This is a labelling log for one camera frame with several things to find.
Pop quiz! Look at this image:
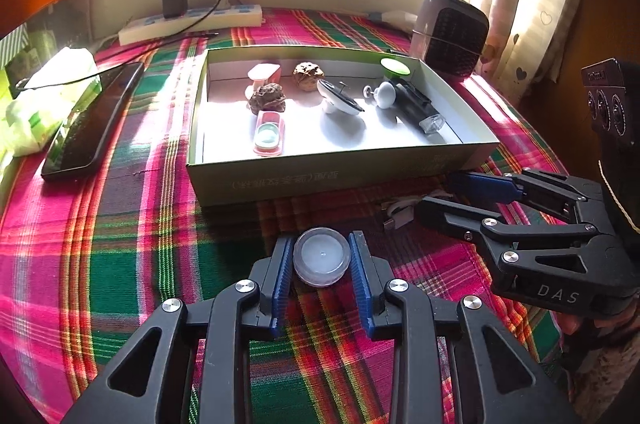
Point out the white usb cable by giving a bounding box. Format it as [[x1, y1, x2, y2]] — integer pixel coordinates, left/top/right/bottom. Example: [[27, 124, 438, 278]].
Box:
[[380, 190, 452, 232]]

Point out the black device with green cap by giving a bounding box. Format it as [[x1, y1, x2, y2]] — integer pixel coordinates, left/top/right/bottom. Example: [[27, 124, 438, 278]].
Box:
[[380, 58, 445, 136]]

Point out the clear round lidded jar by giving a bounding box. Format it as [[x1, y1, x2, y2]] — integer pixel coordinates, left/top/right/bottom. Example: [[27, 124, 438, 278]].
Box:
[[293, 227, 350, 288]]

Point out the white round black-faced gadget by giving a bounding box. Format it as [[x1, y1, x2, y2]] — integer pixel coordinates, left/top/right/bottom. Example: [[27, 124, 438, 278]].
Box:
[[316, 79, 363, 116]]

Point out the pink case with teal insert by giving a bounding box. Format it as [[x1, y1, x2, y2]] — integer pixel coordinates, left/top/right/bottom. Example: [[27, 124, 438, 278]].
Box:
[[253, 111, 284, 156]]

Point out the brown walnut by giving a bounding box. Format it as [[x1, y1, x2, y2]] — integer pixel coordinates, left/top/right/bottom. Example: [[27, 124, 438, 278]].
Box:
[[248, 82, 286, 115], [292, 62, 326, 92]]

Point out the pink oblong case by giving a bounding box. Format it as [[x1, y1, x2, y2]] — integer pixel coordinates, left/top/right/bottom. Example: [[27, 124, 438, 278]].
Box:
[[245, 63, 281, 100]]

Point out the small grey black heater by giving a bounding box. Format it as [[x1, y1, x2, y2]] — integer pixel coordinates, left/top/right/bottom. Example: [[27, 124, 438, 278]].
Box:
[[409, 0, 489, 78]]

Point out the white cardboard box tray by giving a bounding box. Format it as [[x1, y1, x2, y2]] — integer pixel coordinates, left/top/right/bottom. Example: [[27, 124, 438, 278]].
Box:
[[186, 46, 498, 206]]

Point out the black smartphone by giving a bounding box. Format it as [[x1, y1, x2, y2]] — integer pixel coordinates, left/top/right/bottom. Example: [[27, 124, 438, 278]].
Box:
[[41, 62, 143, 182]]

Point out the white green tissue pack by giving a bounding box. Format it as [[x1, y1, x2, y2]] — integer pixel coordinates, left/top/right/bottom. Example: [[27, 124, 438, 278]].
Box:
[[1, 46, 102, 157]]

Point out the white power strip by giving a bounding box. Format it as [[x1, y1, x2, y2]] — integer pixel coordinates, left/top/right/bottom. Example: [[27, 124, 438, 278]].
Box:
[[118, 4, 262, 46]]

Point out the black camera box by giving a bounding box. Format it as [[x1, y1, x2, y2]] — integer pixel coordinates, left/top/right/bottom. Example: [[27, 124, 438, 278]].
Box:
[[580, 58, 639, 149]]

